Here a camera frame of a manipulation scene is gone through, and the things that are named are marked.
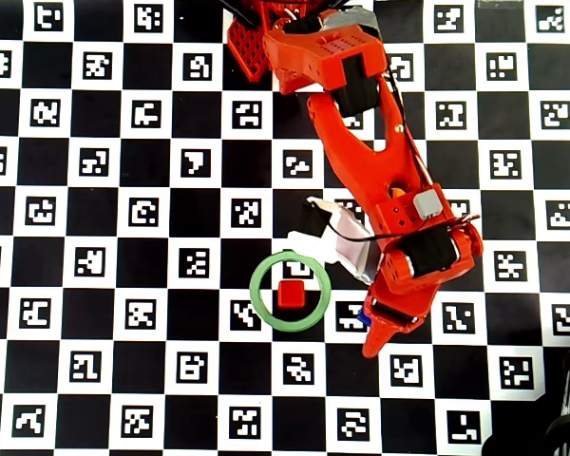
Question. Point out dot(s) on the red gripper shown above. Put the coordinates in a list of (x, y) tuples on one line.
[(393, 312)]

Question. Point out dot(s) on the red cube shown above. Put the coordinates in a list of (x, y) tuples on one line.
[(290, 293)]

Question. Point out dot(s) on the red robot arm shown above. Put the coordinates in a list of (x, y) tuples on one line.
[(361, 152)]

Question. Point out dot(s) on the small grey square box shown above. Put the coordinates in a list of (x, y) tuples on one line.
[(428, 204)]

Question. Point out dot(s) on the blue cube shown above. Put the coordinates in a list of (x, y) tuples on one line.
[(364, 321)]

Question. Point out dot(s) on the black white marker checkerboard mat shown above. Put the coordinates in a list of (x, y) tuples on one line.
[(123, 266)]

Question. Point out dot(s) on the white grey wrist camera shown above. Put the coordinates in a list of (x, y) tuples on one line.
[(351, 247)]

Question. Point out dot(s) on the black camera holder stand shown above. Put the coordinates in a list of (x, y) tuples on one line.
[(567, 394)]

